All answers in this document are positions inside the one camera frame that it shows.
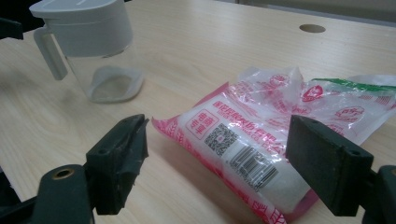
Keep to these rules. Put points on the pink printed plastic bag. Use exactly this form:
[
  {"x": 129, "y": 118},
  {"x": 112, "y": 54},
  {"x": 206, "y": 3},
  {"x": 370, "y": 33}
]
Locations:
[{"x": 236, "y": 146}]

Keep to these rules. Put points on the clear jar with grey lid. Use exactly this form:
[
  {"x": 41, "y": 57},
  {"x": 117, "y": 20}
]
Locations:
[{"x": 93, "y": 31}]

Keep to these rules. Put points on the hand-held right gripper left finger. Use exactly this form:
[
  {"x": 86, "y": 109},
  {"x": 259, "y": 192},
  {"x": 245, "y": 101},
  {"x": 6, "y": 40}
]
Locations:
[{"x": 118, "y": 161}]

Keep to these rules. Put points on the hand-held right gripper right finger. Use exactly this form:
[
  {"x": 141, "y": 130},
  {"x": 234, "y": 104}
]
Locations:
[{"x": 330, "y": 165}]

